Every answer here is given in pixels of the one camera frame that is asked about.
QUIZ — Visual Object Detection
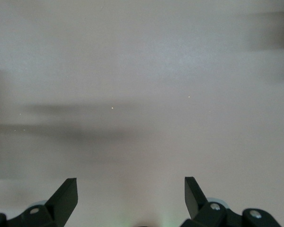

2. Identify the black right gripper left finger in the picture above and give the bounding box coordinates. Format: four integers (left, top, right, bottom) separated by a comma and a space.
0, 177, 79, 227

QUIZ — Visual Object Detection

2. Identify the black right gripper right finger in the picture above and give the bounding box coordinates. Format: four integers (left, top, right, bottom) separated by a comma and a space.
181, 176, 281, 227

